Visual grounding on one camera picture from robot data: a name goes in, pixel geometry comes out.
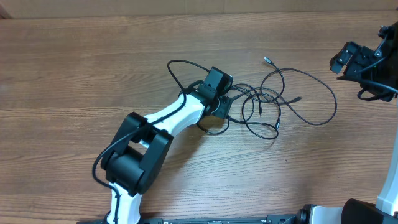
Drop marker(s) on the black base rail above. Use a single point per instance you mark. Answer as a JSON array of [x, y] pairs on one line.
[[270, 219]]

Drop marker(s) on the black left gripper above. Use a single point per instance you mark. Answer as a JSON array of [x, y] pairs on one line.
[[224, 109]]

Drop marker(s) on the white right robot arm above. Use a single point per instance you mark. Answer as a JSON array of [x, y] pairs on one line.
[[375, 70]]

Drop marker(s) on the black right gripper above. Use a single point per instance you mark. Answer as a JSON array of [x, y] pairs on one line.
[[359, 56]]

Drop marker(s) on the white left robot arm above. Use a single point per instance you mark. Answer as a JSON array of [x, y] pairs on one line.
[[132, 161]]

